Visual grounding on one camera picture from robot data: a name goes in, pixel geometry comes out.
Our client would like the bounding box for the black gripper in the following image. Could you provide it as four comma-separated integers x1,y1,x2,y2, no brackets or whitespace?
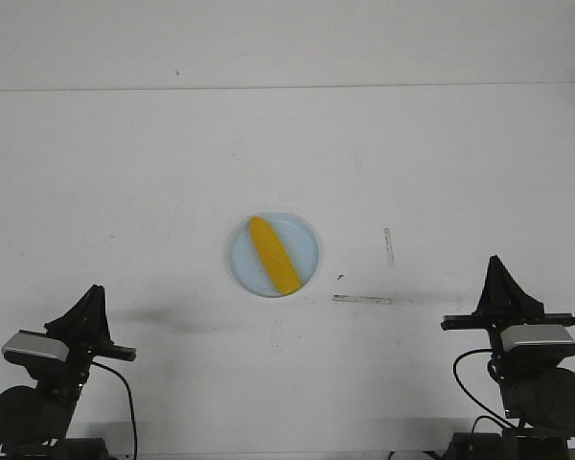
441,256,575,364
42,285,137,388

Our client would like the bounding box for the vertical tape strip on table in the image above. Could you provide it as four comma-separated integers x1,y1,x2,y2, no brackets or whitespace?
383,227,395,267

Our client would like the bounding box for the horizontal tape strip on table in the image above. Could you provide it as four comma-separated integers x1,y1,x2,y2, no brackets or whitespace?
332,294,394,306

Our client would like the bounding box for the yellow plastic corn cob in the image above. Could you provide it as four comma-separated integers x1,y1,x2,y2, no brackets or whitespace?
249,216,302,295

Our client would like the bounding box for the black camera cable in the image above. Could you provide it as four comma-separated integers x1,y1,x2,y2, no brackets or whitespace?
91,361,139,459
452,348,509,430

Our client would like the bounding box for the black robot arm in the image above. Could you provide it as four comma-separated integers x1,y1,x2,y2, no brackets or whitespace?
441,255,575,459
0,285,138,459

